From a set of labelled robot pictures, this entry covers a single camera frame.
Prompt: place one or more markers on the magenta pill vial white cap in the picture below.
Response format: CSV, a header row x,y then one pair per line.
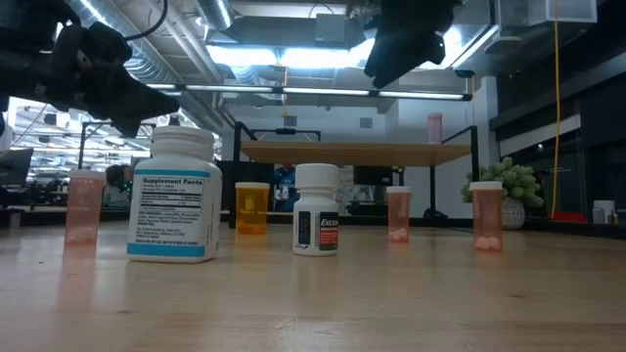
x,y
434,128

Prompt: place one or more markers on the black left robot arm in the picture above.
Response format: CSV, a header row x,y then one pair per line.
x,y
19,58

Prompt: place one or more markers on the red floor object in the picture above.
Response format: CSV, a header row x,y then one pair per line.
x,y
567,216

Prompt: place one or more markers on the large white supplement bottle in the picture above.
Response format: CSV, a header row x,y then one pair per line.
x,y
173,215

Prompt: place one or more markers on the small white Excedrin bottle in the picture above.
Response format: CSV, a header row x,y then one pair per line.
x,y
315,230

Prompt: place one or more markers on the large orange pill vial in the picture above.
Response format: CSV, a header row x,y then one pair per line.
x,y
252,210

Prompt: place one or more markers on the white ceiling unit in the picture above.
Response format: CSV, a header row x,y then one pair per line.
x,y
562,12

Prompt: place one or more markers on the black background station frame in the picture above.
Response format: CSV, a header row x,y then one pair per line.
x,y
85,142

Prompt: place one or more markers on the long ceiling light strip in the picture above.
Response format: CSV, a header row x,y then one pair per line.
x,y
308,91

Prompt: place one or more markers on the pink pill vial white cap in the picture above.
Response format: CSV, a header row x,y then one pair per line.
x,y
486,220
84,210
398,215

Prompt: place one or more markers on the silver ventilation duct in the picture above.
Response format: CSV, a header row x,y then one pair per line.
x,y
161,54

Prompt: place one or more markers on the wooden shelf black legs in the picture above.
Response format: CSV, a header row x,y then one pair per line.
x,y
352,153

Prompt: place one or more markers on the person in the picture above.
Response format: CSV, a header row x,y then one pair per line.
x,y
117,188
285,188

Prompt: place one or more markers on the potted green succulent plant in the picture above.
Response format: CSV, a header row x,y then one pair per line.
x,y
511,188

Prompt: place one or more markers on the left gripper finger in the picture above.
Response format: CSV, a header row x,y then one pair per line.
x,y
129,128
147,102

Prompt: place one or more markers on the black computer monitor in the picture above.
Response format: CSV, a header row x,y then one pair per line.
x,y
14,166
372,175

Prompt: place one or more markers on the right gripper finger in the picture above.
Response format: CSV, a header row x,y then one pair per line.
x,y
401,58

